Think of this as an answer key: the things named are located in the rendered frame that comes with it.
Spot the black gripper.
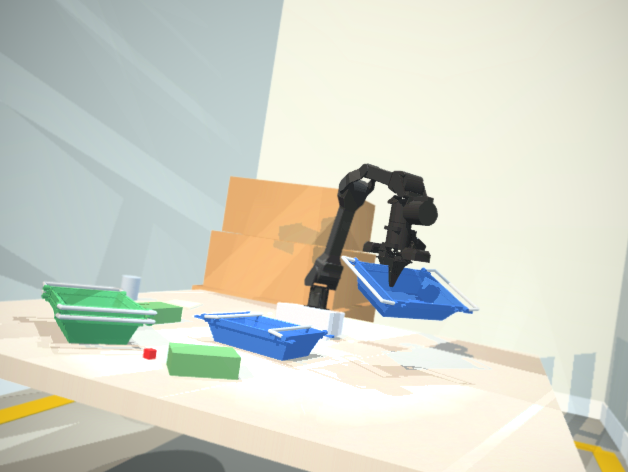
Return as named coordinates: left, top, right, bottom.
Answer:
left=363, top=222, right=431, bottom=287

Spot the small red block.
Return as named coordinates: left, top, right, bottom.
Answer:
left=142, top=348, right=157, bottom=360

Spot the green block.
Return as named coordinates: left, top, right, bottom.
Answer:
left=166, top=343, right=241, bottom=380
left=137, top=302, right=183, bottom=325

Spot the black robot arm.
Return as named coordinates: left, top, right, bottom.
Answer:
left=303, top=163, right=438, bottom=310

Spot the pale blue cylinder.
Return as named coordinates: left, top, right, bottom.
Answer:
left=121, top=276, right=141, bottom=301

